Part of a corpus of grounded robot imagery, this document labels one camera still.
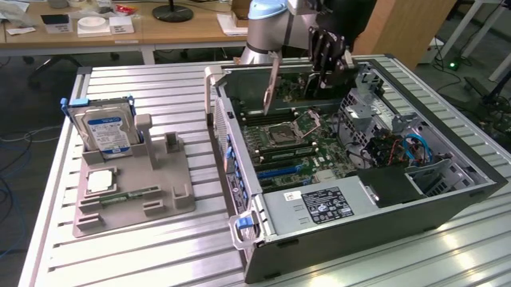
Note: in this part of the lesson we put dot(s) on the black round lamp base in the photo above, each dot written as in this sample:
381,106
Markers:
171,15

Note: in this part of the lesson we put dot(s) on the small paper slip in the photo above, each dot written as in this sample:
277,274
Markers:
20,30

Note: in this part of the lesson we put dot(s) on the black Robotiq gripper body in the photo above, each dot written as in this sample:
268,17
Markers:
347,18

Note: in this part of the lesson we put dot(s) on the white paper stack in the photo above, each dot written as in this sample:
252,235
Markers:
229,28

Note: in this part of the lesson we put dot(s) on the silver CPU chip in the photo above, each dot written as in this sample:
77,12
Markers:
99,181

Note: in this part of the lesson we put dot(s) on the red package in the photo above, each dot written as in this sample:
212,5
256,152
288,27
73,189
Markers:
124,9

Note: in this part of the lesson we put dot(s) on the grey metal disk bay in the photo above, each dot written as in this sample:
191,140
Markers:
367,101

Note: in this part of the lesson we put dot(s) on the black stand base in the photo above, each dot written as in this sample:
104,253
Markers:
475,85

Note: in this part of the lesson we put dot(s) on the green motherboard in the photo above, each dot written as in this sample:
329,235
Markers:
319,155

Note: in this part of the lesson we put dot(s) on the angled grey drive bracket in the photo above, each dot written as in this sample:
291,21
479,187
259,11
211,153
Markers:
431,176

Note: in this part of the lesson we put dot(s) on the black plastic shroud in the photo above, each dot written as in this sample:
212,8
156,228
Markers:
391,185

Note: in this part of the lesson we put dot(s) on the hard disk with blue caddy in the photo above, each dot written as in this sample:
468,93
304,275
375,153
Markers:
105,131

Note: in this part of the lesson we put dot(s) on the black installed RAM stick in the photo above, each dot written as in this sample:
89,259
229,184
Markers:
287,153

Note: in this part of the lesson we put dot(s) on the grey cup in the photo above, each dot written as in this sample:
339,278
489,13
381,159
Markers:
57,3

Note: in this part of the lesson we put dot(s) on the grey parts rack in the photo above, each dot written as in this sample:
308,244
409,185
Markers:
131,209

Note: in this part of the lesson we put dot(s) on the wooden desk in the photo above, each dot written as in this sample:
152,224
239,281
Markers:
60,39

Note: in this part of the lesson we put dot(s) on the grey power supply unit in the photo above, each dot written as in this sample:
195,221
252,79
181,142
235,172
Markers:
319,203

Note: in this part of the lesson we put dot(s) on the white desk frame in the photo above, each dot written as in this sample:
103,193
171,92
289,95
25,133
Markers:
499,70

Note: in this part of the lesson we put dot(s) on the green RAM stick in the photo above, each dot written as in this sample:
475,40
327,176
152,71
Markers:
123,197

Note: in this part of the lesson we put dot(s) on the white socket box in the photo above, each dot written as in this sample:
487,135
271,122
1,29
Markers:
431,53

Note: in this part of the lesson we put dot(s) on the graphics card with silver bracket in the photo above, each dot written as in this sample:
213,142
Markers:
291,86

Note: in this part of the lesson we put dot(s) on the open black PC case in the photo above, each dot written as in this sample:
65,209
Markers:
359,239

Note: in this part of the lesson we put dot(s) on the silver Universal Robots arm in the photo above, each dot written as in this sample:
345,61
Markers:
267,33

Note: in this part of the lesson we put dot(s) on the open cardboard box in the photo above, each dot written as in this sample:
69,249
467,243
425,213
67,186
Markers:
239,9

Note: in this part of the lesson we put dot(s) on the blue expansion slot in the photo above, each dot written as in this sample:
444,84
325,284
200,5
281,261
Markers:
279,172

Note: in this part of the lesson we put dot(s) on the white box with round bowl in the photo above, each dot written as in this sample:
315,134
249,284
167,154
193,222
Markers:
93,27

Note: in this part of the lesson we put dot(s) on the plain white labelled box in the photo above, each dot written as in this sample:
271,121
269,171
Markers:
120,25

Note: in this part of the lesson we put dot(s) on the CPU socket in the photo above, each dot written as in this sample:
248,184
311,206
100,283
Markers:
281,134

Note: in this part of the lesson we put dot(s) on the black office chair base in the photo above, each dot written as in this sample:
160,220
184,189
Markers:
53,62

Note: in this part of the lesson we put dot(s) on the wooden cabinet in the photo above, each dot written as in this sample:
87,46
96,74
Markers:
407,30

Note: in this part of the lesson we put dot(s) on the power strip with green light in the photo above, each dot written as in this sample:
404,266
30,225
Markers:
452,64

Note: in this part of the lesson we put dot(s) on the silver chipset heatsink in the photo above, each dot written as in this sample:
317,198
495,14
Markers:
324,176

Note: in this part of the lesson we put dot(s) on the open metal socket cover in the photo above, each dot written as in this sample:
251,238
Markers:
309,122

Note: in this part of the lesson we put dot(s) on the white box with black lid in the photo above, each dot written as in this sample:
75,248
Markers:
56,24

